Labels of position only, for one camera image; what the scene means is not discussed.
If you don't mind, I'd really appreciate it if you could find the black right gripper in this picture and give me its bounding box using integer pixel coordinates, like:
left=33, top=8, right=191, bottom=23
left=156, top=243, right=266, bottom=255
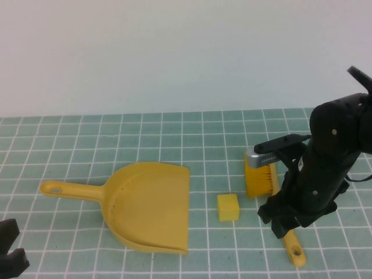
left=257, top=145, right=360, bottom=239

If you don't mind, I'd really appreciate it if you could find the green white-grid tablecloth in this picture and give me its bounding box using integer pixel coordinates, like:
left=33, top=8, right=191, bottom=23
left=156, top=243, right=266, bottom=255
left=0, top=106, right=372, bottom=279

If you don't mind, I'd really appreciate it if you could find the yellow plastic dustpan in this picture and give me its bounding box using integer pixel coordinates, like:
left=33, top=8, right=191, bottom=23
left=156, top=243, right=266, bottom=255
left=40, top=162, right=191, bottom=256

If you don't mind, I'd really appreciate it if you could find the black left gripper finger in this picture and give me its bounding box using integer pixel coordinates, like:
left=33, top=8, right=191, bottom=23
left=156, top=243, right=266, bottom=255
left=0, top=248, right=30, bottom=279
left=0, top=219, right=20, bottom=256

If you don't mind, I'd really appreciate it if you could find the yellow hand brush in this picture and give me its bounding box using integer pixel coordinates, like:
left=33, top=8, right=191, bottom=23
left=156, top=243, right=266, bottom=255
left=244, top=156, right=307, bottom=267

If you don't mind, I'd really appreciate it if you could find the small yellow foam cube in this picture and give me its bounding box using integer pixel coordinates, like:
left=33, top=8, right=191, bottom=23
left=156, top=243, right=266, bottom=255
left=216, top=194, right=241, bottom=223

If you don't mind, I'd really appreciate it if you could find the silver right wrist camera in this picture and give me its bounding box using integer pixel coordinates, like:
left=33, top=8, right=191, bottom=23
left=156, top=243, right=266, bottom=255
left=246, top=149, right=280, bottom=169

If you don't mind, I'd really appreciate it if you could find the black right camera mount bracket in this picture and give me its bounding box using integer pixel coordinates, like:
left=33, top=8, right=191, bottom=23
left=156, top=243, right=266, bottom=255
left=253, top=134, right=309, bottom=175

